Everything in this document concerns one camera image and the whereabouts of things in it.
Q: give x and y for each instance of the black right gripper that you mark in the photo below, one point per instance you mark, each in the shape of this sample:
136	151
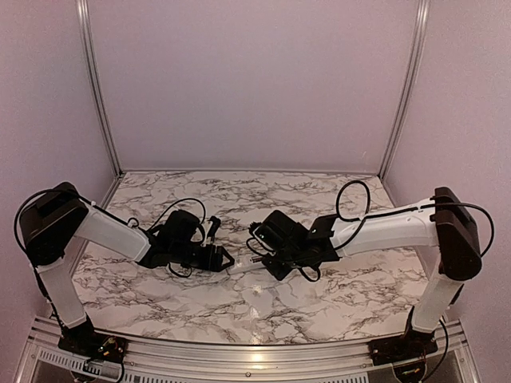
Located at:
279	271

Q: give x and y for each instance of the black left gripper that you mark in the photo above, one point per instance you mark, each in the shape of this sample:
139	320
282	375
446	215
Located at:
208	261

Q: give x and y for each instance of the white remote control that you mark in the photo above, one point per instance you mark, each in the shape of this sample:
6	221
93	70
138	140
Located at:
237	270

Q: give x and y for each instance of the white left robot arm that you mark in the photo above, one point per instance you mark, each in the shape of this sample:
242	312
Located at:
50	219

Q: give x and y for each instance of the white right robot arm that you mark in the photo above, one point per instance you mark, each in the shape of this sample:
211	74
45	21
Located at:
442	222

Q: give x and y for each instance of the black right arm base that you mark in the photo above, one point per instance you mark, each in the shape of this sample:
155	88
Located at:
411	344

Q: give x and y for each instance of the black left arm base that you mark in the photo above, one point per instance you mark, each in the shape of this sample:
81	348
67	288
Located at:
94	345

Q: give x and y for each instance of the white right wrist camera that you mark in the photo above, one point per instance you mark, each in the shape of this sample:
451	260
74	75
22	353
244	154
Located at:
256	229

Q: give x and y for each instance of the aluminium front rail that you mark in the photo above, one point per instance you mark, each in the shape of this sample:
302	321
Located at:
159	360

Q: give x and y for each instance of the aluminium frame right post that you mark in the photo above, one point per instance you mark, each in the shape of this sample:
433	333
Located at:
411	76

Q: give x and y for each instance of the aluminium frame post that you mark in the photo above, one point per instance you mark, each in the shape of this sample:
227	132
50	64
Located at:
411	76
95	85

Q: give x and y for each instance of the aluminium frame left post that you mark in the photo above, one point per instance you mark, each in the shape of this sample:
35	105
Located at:
95	85

